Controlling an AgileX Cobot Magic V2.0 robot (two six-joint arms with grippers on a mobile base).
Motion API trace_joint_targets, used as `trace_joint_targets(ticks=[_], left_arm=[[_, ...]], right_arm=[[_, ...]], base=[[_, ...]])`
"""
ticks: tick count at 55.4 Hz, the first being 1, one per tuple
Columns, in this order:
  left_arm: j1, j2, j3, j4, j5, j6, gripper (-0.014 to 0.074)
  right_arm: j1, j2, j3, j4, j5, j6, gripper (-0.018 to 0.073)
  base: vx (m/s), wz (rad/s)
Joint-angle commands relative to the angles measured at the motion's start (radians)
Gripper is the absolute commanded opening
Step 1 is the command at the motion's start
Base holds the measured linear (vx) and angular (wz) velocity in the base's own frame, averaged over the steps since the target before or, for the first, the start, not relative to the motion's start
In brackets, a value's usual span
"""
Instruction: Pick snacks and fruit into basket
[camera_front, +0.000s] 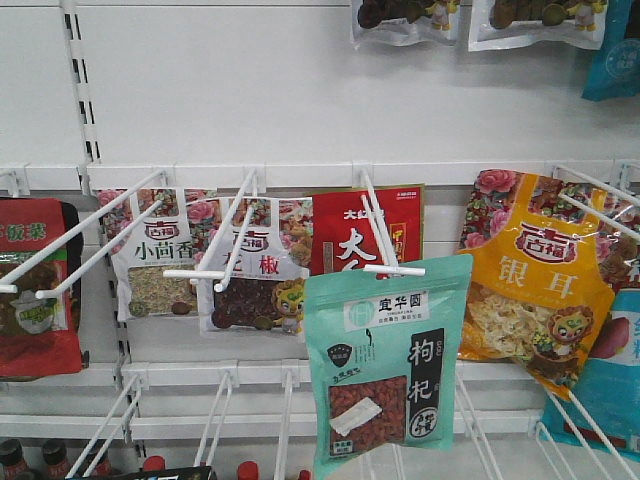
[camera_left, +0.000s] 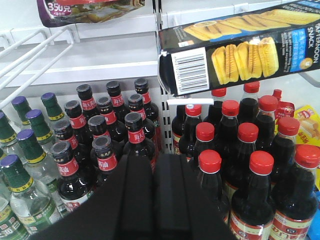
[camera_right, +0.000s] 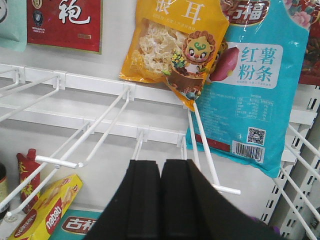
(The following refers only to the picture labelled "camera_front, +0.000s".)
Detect teal goji berry pouch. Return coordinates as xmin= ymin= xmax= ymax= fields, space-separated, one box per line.
xmin=303 ymin=254 xmax=473 ymax=479

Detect red tea packet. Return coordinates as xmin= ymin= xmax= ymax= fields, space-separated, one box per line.
xmin=310 ymin=184 xmax=424 ymax=275

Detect white peppercorn spice bag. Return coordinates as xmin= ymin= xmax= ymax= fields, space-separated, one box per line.
xmin=191 ymin=197 xmax=313 ymax=335

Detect white peg hook holding pouch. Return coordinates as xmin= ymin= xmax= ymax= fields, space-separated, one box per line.
xmin=354 ymin=165 xmax=426 ymax=278

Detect white peg hook with bar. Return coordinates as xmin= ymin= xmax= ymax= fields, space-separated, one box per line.
xmin=163 ymin=167 xmax=261 ymax=293

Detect white fennel spice bag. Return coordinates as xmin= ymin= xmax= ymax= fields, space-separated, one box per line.
xmin=102 ymin=188 xmax=215 ymax=322

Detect yellow white fungus bag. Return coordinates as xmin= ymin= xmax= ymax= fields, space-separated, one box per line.
xmin=459 ymin=169 xmax=637 ymax=399

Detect white mushroom bag left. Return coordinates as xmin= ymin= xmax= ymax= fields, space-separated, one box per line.
xmin=351 ymin=0 xmax=461 ymax=47

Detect white mushroom bag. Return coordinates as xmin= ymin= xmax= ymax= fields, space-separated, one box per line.
xmin=351 ymin=0 xmax=461 ymax=47
xmin=468 ymin=0 xmax=609 ymax=51

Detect white peg hook right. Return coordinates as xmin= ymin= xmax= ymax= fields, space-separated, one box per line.
xmin=552 ymin=164 xmax=639 ymax=243

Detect white mushroom bag right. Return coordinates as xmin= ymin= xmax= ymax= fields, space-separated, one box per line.
xmin=468 ymin=0 xmax=609 ymax=51

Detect red pickled vegetable bag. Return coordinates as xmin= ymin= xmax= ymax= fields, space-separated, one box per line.
xmin=1 ymin=197 xmax=84 ymax=381

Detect white double peg hook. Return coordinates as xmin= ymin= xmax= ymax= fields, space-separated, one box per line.
xmin=0 ymin=168 xmax=168 ymax=301

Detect blue sweet potato noodle bag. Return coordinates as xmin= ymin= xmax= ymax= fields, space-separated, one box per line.
xmin=535 ymin=288 xmax=639 ymax=464

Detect white slotted shelf upright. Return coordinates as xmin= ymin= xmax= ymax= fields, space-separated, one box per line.
xmin=60 ymin=0 xmax=104 ymax=164

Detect teal bag upper right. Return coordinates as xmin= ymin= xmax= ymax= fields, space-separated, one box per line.
xmin=581 ymin=1 xmax=639 ymax=101

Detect dark soy sauce bottle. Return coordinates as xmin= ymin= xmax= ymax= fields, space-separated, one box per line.
xmin=1 ymin=439 xmax=43 ymax=480

